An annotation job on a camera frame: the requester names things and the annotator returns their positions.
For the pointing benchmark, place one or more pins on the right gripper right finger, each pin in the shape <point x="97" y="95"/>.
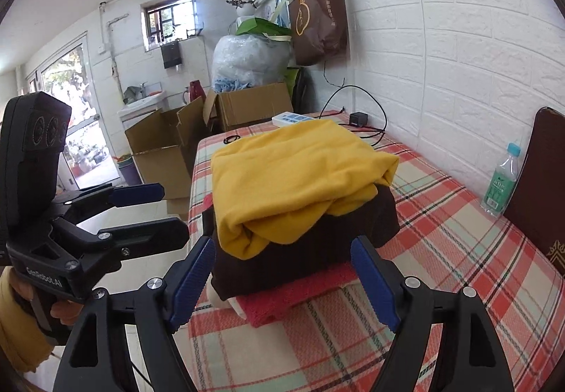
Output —
<point x="470" y="356"/>

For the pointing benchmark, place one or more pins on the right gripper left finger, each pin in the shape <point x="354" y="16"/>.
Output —
<point x="96" y="356"/>

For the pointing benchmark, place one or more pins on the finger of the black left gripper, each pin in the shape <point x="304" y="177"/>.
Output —
<point x="148" y="238"/>
<point x="83" y="204"/>

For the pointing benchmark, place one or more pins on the yellow garment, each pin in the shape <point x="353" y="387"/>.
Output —
<point x="273" y="187"/>

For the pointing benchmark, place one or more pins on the yellow sleeve forearm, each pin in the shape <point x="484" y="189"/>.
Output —
<point x="24" y="345"/>

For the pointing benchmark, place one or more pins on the open cardboard box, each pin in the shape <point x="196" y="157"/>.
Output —
<point x="163" y="147"/>

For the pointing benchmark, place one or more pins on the white sink cabinet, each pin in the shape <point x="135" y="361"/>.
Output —
<point x="141" y="101"/>

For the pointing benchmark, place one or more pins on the red folded garment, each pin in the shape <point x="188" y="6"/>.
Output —
<point x="264" y="307"/>

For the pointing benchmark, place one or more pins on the cardboard box by bed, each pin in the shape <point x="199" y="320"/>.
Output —
<point x="233" y="110"/>

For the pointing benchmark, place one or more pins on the dark red headboard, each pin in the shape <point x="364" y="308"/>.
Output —
<point x="537" y="206"/>

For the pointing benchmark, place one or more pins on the dark brown folded garment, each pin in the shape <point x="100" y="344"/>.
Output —
<point x="327" y="243"/>

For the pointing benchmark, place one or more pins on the green labelled water bottle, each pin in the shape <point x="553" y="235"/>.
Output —
<point x="502" y="183"/>

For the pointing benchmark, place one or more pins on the large clear plastic bag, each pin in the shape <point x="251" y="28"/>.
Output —
<point x="247" y="61"/>

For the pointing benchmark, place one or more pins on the black power adapter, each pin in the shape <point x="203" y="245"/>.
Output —
<point x="358" y="119"/>

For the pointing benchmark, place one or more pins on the brown hanging tote bag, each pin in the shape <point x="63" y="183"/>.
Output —
<point x="318" y="30"/>

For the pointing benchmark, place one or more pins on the window with dark frame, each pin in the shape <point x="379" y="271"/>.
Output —
<point x="167" y="21"/>

